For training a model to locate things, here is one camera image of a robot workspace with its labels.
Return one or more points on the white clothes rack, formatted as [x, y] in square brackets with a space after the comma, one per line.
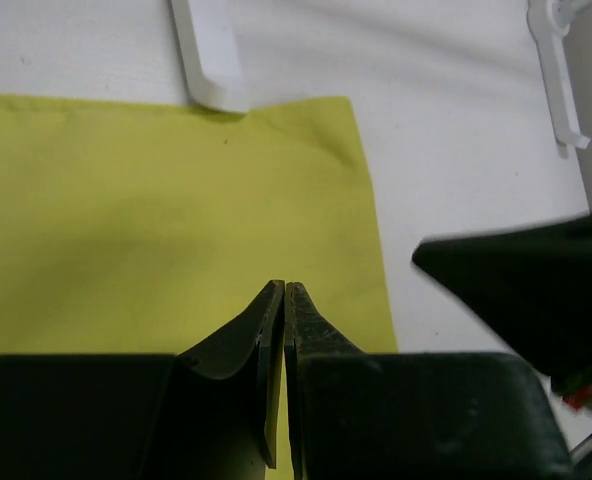
[214, 78]

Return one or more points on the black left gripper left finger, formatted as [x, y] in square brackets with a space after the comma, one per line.
[230, 384]

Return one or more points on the yellow trousers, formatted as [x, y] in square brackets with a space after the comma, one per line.
[142, 228]

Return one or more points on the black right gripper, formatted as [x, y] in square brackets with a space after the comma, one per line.
[532, 287]

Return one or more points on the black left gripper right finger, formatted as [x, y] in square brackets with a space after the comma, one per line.
[306, 333]

